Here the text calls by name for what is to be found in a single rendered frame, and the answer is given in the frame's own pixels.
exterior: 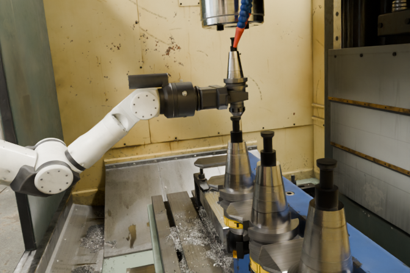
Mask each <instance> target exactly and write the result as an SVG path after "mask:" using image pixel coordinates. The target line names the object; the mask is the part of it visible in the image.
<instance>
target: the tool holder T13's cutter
mask: <svg viewBox="0 0 410 273"><path fill-rule="evenodd" d="M226 244H227V251H228V253H233V258H238V259H244V255H246V254H249V253H250V250H249V240H248V241H243V235H237V234H234V233H232V232H231V231H230V230H229V232H228V234H227V235H226Z"/></svg>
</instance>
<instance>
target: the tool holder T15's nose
mask: <svg viewBox="0 0 410 273"><path fill-rule="evenodd" d="M244 111H245V106H244V101H240V102H235V103H232V104H230V107H229V112H230V113H231V114H232V115H233V116H242V115H243V113H244Z"/></svg>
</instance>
